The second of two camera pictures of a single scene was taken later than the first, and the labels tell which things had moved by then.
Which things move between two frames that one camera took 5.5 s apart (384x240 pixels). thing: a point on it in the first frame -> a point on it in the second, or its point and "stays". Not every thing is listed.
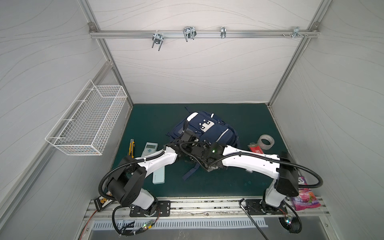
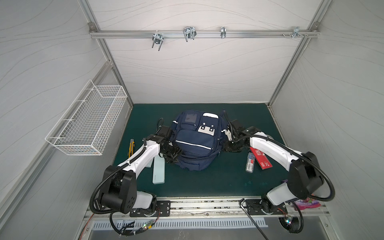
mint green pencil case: x=158 y=176 stays
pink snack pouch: x=306 y=198 stays
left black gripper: x=199 y=144 -> x=177 y=152
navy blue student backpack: x=208 y=126 stays
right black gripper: x=195 y=151 -> x=230 y=144
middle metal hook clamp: x=189 y=32 stays
